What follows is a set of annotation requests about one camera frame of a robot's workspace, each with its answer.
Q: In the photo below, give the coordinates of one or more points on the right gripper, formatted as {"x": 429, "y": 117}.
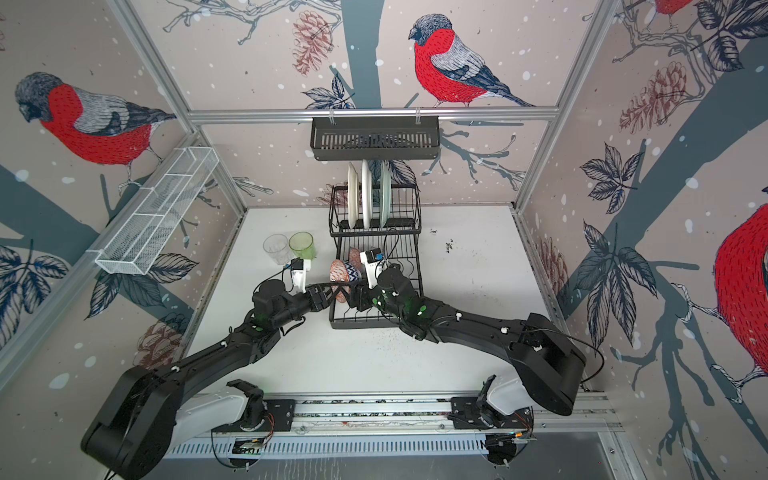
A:
{"x": 359, "y": 292}

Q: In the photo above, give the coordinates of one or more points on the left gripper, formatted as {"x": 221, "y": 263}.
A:
{"x": 318, "y": 300}

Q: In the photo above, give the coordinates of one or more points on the blue zigzag patterned bowl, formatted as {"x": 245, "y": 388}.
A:
{"x": 344, "y": 271}

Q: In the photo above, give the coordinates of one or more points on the green glass tumbler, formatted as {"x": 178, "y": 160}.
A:
{"x": 303, "y": 246}

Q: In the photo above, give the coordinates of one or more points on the clear glass tumbler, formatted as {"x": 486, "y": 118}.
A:
{"x": 276, "y": 246}

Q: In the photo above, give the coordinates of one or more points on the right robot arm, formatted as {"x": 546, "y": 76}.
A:
{"x": 548, "y": 363}

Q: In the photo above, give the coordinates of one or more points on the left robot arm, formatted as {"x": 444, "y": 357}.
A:
{"x": 133, "y": 430}

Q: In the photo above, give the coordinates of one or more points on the black two-tier dish rack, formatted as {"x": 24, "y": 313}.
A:
{"x": 398, "y": 241}

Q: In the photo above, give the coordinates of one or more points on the pink floral bowl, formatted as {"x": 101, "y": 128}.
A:
{"x": 355, "y": 259}

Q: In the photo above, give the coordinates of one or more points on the cream plate left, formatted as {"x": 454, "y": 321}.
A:
{"x": 352, "y": 196}

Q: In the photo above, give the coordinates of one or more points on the green plate right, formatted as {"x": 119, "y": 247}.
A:
{"x": 385, "y": 193}

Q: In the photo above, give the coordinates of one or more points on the white plate middle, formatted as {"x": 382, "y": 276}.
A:
{"x": 366, "y": 194}

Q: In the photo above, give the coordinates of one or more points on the aluminium top crossbar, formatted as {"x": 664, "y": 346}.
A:
{"x": 268, "y": 116}

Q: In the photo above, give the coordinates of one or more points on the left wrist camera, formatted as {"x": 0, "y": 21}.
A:
{"x": 299, "y": 269}

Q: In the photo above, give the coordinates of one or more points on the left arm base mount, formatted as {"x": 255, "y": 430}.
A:
{"x": 253, "y": 412}

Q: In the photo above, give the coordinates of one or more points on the black hanging wire shelf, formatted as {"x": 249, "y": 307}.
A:
{"x": 375, "y": 138}

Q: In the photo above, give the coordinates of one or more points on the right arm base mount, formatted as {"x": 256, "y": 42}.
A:
{"x": 476, "y": 413}

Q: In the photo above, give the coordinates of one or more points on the white mesh wall basket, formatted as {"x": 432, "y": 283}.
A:
{"x": 142, "y": 237}

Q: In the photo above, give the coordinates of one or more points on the aluminium front rail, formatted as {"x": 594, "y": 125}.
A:
{"x": 388, "y": 415}

